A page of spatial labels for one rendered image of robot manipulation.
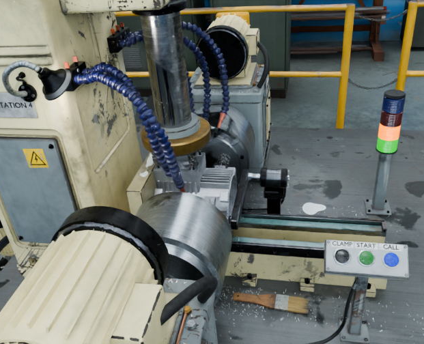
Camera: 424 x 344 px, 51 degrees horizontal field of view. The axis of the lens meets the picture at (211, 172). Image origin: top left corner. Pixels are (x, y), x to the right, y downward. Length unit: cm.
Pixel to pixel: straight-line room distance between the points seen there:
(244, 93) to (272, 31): 269
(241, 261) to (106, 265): 73
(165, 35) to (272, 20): 320
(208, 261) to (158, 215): 15
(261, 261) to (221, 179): 26
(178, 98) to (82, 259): 56
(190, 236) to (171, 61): 40
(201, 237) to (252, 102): 72
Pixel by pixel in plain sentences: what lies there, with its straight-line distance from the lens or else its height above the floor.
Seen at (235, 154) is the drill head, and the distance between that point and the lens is 134.
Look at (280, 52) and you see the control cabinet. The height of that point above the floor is 46.
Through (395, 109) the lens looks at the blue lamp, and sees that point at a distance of 140.
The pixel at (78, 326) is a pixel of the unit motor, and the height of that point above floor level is 134.
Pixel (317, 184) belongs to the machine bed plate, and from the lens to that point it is 170.
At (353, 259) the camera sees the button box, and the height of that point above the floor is 106.
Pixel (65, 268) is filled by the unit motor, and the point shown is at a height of 136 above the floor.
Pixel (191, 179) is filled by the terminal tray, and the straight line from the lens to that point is 116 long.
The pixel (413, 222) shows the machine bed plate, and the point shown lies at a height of 80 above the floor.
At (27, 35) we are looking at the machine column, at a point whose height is 154.
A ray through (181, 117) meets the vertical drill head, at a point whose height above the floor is 129.
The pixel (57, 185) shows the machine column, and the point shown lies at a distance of 114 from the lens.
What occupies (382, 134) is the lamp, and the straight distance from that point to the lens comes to 144.
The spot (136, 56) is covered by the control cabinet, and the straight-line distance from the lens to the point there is 458.
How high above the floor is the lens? 175
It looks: 32 degrees down
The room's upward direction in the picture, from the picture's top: 5 degrees counter-clockwise
